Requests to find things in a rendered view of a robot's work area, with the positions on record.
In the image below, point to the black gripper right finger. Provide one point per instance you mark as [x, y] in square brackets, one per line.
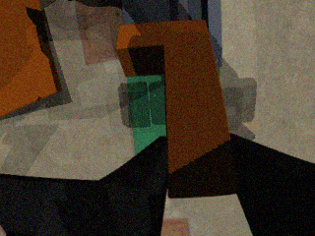
[276, 190]

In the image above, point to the orange l-shaped part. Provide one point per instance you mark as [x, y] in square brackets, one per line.
[200, 161]

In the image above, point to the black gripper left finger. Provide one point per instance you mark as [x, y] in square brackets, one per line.
[128, 202]

